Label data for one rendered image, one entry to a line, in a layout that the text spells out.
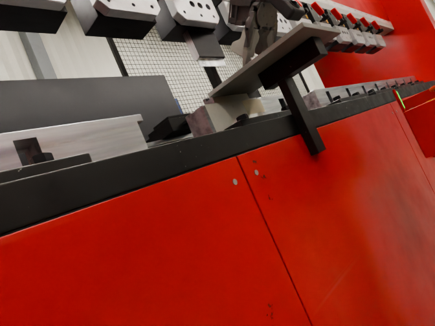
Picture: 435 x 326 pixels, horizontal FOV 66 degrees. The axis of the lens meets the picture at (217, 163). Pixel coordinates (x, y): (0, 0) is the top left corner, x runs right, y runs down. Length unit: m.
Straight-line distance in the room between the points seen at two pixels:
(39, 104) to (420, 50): 2.46
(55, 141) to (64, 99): 0.70
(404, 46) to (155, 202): 2.61
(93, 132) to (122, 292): 0.27
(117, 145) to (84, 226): 0.22
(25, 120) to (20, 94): 0.09
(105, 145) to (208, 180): 0.18
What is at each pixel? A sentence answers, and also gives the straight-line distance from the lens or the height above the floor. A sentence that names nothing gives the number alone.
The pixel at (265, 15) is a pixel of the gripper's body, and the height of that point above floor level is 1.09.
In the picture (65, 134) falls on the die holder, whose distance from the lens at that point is 0.54.
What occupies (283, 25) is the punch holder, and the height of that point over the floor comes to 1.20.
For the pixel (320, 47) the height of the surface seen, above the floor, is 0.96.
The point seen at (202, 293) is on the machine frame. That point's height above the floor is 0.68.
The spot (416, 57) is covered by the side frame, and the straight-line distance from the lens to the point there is 2.87.
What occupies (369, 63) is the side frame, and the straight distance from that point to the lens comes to 2.94.
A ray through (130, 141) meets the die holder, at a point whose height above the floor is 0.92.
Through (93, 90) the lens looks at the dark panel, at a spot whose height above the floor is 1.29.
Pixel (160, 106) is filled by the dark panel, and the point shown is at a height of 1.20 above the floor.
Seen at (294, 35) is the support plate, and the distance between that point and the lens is 0.67.
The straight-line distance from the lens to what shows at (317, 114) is 0.85.
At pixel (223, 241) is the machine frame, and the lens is 0.47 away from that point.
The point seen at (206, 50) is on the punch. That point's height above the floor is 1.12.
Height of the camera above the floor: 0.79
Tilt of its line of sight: 4 degrees up
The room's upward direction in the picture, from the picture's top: 24 degrees counter-clockwise
